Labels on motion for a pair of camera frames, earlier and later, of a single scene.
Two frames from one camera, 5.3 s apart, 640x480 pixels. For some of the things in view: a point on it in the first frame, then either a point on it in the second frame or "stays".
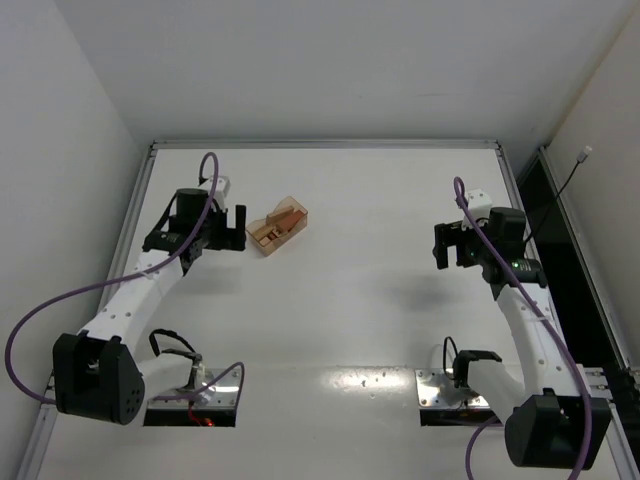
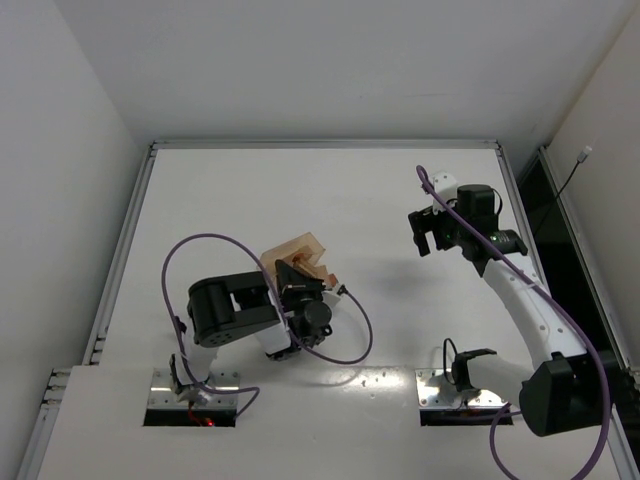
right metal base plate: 436,390 stays
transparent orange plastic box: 280,227 → 305,253
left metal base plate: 223,395 stays
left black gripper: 222,232 → 298,288
